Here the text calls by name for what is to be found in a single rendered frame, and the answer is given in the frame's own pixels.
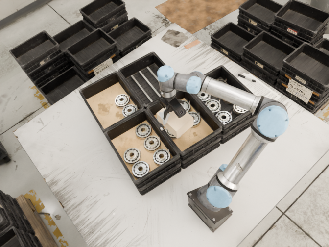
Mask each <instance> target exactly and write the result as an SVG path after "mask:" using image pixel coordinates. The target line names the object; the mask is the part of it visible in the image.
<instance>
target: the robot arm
mask: <svg viewBox="0 0 329 247"><path fill-rule="evenodd" d="M157 75H158V81H159V86H160V89H159V91H160V92H161V94H162V95H161V96H160V97H159V98H158V100H159V105H160V106H161V107H163V108H164V109H165V108H166V110H164V111H163V112H159V116H160V117H161V119H162V120H163V125H165V124H167V121H168V118H169V116H170V114H169V112H172V111H174V113H175V114H176V115H177V117H178V118H181V117H182V116H184V115H185V114H186V113H187V112H186V110H185V106H184V103H183V101H182V100H180V99H176V90H179V91H183V92H188V93H190V94H191V93H192V94H197V93H198V92H199V91H202V92H205V93H207V94H210V95H212V96H214V97H217V98H219V99H222V100H224V101H227V102H229V103H232V104H234V105H237V106H239V107H242V108H244V109H246V110H249V111H251V113H252V114H253V115H255V116H257V117H256V119H255V120H254V122H253V123H252V125H251V126H250V128H251V133H250V134H249V135H248V137H247V138H246V140H245V141H244V143H243V144H242V145H241V147H240V148H239V150H238V151H237V153H236V154H235V156H234V157H233V158H232V160H231V161H230V163H229V164H228V165H227V164H222V165H221V166H220V167H219V169H218V170H217V171H216V173H215V174H214V175H213V177H212V178H211V179H210V181H209V182H208V184H206V185H204V186H203V187H201V188H200V189H199V190H198V192H197V198H198V200H199V201H200V203H201V204H202V205H203V206H204V207H206V208H207V209H209V210H211V211H214V212H218V211H220V209H221V208H225V207H227V206H229V205H230V203H231V202H232V198H233V196H234V195H235V194H236V192H237V191H238V189H239V188H240V184H239V182H240V181H241V180H242V178H243V177H244V176H245V174H246V173H247V172H248V170H249V169H250V168H251V166H252V165H253V164H254V162H255V161H256V160H257V158H258V157H259V156H260V154H261V153H262V152H263V150H264V149H265V147H266V146H267V145H268V143H273V142H275V140H276V139H277V138H278V137H279V136H280V135H282V134H283V133H284V132H285V131H286V129H287V128H288V125H289V117H288V112H287V108H286V107H285V105H283V104H282V103H281V102H279V101H277V100H274V99H270V98H267V97H265V96H262V95H260V96H256V95H253V94H251V93H248V92H246V91H243V90H241V89H239V88H236V87H233V86H231V85H228V84H226V83H223V82H221V81H218V80H216V79H213V78H211V77H208V76H206V75H203V74H202V73H201V72H199V71H193V72H191V73H189V74H180V73H176V72H174V70H173V68H172V67H170V66H168V65H165V66H161V67H160V68H159V69H158V71H157ZM160 102H161V104H160Z"/></svg>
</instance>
